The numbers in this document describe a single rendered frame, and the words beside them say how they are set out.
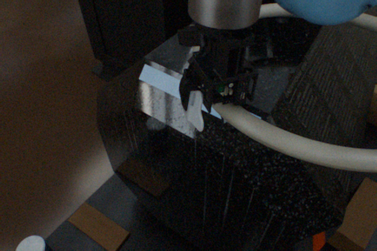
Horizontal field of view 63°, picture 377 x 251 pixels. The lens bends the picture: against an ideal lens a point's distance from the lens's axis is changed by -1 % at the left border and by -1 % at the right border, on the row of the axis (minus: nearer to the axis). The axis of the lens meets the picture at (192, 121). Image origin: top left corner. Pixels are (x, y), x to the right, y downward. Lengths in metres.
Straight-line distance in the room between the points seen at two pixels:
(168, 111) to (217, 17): 0.38
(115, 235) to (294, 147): 1.03
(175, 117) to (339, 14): 0.50
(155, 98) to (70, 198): 0.89
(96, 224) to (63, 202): 0.21
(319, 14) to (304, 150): 0.22
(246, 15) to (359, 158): 0.23
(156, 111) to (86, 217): 0.79
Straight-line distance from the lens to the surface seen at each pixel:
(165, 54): 0.77
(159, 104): 0.72
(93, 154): 1.62
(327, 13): 0.26
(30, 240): 1.32
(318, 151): 0.43
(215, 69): 0.42
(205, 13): 0.38
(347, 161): 0.44
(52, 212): 1.51
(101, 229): 1.38
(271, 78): 0.72
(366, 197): 1.45
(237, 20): 0.38
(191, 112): 0.50
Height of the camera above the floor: 1.26
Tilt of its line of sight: 49 degrees down
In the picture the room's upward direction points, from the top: straight up
